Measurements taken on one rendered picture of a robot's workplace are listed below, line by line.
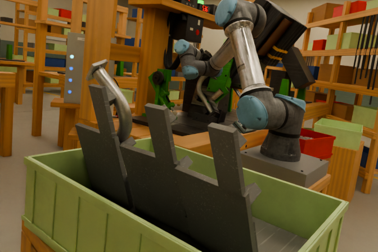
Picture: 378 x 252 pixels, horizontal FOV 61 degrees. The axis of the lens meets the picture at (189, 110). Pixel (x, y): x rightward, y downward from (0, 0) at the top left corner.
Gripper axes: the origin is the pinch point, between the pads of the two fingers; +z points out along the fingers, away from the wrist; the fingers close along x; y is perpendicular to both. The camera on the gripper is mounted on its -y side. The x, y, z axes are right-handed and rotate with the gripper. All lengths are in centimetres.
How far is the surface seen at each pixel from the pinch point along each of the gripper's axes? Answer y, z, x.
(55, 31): -404, 302, 581
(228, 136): 30, -114, -83
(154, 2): 2.0, -38.6, 29.7
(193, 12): 11.0, -11.0, 32.3
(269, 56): 29.8, 20.1, -4.4
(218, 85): -0.9, 2.9, -9.4
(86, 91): -45, -54, 0
